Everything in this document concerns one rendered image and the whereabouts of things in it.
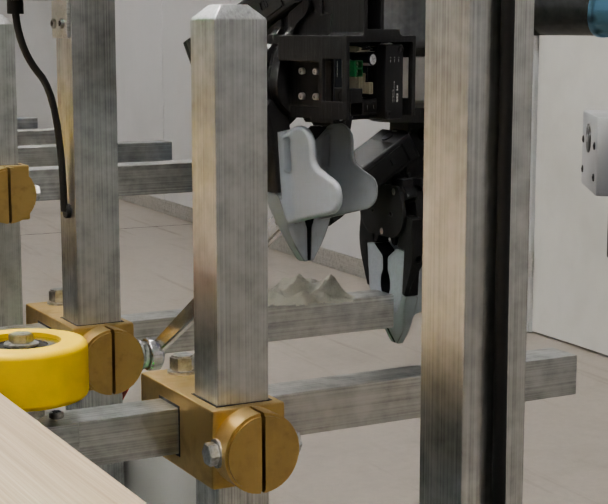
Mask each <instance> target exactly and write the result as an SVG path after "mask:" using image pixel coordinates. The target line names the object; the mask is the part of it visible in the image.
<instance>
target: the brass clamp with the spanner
mask: <svg viewBox="0 0 608 504"><path fill-rule="evenodd" d="M34 323H40V324H42V325H43V326H45V327H47V328H49V329H56V330H63V331H69V332H74V333H77V334H79V335H81V336H83V337H84V338H85V339H86V340H87V343H88V364H89V391H92V390H94V391H96V392H98V393H100V394H104V395H112V393H113V394H119V393H122V392H124V391H126V390H127V389H129V388H130V387H131V386H132V385H134V383H135V382H136V381H137V380H138V378H139V376H140V374H141V372H142V369H143V364H144V355H143V350H142V347H141V345H140V343H139V342H138V340H137V339H136V338H135V337H134V325H133V323H132V322H130V321H128V320H126V319H124V318H122V317H121V321H117V322H108V323H98V324H88V325H76V324H74V323H72V322H71V321H69V320H67V319H65V318H63V306H52V305H48V304H47V302H37V303H28V304H26V324H34Z"/></svg>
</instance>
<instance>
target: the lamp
mask: <svg viewBox="0 0 608 504"><path fill-rule="evenodd" d="M32 1H51V7H52V19H51V22H50V24H51V28H52V38H60V39H70V0H32ZM7 14H12V19H13V25H14V30H15V34H16V38H17V41H18V44H19V47H20V50H21V52H22V54H23V56H24V58H25V60H26V62H27V64H28V65H29V67H30V68H31V70H32V71H33V72H34V74H35V75H36V76H37V77H38V79H39V80H40V82H41V84H42V85H43V87H44V90H45V93H46V95H47V98H48V102H49V106H50V109H51V114H52V120H53V125H54V132H55V139H56V147H57V157H58V169H59V184H60V206H61V212H63V216H64V218H71V215H72V209H71V205H70V204H68V203H67V182H66V167H65V155H64V145H63V137H62V130H61V123H60V118H59V112H58V108H57V104H56V100H55V96H54V93H53V91H52V88H51V85H50V83H49V81H48V79H47V78H46V76H45V75H44V73H43V72H42V71H41V70H40V68H39V67H38V65H37V64H36V63H35V61H34V59H33V58H32V56H31V54H30V52H29V50H28V47H27V45H26V42H25V39H24V36H23V32H22V27H21V22H20V15H19V14H24V4H23V0H7Z"/></svg>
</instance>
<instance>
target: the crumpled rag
mask: <svg viewBox="0 0 608 504"><path fill-rule="evenodd" d="M353 297H354V298H355V296H353V295H350V294H348V293H347V292H345V290H344V289H343V288H342V287H341V285H340V284H339V283H338V281H337V280H336V278H335V277H334V276H333V275H332V274H330V275H328V276H327V277H325V278H324V279H322V280H320V281H318V280H316V279H312V278H304V277H303V276H302V275H301V274H300V273H299V274H298V275H296V276H295V277H292V278H285V277H283V278H282V279H281V280H280V281H279V282H278V283H277V284H276V286H274V287H273V288H271V289H269V290H268V306H270V305H272V304H273V306H275V305H277V306H279V305H282V306H283V305H285V306H286V305H287V306H288V305H289V306H290V305H296V307H297V306H298V307H299V306H300V305H303V304H304V305H305V306H307V305H308V303H309V304H311V303H312V304H313V303H315V302H316V303H318V304H319V303H322V304H323V303H324V302H325V303H330V304H331V303H337V304H338V303H343V302H353V301H354V300H352V299H353ZM312 304H311V305H312ZM308 306H309V305H308Z"/></svg>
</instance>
